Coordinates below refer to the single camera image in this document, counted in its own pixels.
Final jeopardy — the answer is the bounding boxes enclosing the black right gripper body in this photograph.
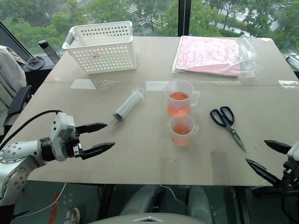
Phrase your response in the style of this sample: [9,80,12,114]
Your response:
[275,160,299,194]

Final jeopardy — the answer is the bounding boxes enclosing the dark blue handled scissors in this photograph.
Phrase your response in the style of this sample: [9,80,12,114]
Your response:
[209,106,247,153]

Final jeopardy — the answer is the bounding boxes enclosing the large clear plastic syringe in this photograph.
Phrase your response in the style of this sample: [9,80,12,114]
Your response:
[112,86,145,125]

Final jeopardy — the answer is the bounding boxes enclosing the grey jacket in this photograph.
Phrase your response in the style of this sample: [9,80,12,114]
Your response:
[0,45,27,133]

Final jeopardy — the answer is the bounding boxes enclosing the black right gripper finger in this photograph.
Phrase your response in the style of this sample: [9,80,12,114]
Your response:
[245,158,281,188]
[263,140,292,155]

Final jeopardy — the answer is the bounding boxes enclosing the clear plastic bag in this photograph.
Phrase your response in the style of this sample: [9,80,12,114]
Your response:
[171,35,263,79]

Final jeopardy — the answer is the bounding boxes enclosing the black bottle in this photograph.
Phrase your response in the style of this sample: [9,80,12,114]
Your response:
[37,39,60,65]

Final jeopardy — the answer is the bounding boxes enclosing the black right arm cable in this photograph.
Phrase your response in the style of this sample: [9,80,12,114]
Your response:
[279,190,299,224]

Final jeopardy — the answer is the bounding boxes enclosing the grey rounded shape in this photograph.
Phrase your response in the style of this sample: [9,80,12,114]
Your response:
[120,185,162,216]
[187,185,214,223]

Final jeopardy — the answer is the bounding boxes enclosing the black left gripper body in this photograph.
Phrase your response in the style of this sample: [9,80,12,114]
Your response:
[62,127,84,160]

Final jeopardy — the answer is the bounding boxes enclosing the grey robot torso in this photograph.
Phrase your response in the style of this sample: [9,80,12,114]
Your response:
[90,211,212,224]

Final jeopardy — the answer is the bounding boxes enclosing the grey tape strip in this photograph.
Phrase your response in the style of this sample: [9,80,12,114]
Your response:
[211,150,229,185]

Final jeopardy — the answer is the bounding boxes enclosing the dark window frame post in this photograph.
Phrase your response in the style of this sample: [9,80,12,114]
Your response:
[178,0,190,37]

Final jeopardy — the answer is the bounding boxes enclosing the pink paper stack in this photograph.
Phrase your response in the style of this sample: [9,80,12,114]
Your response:
[174,35,242,77]

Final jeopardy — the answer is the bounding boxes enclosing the white perforated plastic basket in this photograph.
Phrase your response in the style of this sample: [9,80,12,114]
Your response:
[61,21,137,75]

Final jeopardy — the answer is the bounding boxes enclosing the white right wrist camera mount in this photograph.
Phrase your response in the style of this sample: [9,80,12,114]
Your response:
[286,141,299,162]

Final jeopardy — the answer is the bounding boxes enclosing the small beaker orange liquid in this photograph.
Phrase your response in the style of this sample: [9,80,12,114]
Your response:
[166,114,200,147]

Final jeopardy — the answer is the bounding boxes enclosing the grey sneaker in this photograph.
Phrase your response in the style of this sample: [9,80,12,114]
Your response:
[63,207,81,224]

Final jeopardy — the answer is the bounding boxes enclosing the black round ledge object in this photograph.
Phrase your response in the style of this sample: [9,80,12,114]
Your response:
[27,56,45,70]

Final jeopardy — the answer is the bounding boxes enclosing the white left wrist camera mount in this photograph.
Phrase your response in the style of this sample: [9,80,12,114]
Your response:
[50,112,77,162]

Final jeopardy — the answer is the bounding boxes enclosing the black chair armrest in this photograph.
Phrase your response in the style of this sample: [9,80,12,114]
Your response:
[7,84,33,115]

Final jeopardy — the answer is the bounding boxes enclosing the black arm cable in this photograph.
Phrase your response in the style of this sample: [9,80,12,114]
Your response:
[0,110,63,151]
[279,190,299,224]

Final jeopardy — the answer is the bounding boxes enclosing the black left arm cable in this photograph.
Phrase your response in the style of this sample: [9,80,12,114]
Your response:
[0,110,63,151]

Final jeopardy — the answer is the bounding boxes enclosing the large beaker orange liquid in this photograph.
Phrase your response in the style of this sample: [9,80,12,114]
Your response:
[162,79,201,118]

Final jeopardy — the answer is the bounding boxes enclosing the clear tape patch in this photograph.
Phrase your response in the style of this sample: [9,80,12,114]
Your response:
[278,80,299,90]

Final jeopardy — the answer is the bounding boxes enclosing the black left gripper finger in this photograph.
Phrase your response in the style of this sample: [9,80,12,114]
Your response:
[81,142,116,161]
[76,122,108,134]

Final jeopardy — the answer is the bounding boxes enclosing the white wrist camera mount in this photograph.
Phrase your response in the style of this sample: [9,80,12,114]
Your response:
[50,112,77,162]
[286,141,299,162]

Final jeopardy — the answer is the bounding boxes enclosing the thin white cable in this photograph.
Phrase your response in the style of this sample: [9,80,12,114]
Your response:
[159,184,190,217]
[13,182,67,220]

